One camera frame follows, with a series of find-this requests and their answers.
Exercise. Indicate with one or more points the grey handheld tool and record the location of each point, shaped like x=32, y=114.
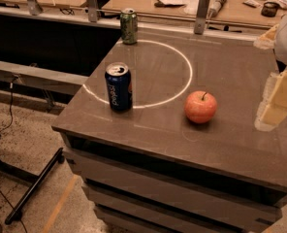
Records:
x=215, y=8

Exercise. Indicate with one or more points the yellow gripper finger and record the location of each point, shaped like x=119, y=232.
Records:
x=273, y=108
x=266, y=40

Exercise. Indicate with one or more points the metal bracket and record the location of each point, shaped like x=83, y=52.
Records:
x=92, y=6
x=34, y=7
x=201, y=16

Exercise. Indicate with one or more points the green soda can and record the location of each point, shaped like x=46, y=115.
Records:
x=129, y=26

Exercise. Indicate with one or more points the metal bracket right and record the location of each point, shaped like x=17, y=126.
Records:
x=201, y=16

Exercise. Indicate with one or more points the metal bracket left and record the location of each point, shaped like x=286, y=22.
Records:
x=34, y=7

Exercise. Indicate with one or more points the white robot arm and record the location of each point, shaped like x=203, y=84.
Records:
x=280, y=44

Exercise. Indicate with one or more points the black round container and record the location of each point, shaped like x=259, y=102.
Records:
x=269, y=9

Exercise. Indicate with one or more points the metal bracket middle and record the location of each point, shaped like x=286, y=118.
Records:
x=92, y=6

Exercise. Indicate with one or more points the blue pepsi can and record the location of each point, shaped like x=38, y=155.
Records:
x=119, y=86

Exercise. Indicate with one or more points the red apple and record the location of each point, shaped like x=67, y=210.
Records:
x=200, y=106

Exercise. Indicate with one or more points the grey drawer cabinet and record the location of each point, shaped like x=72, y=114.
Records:
x=151, y=169

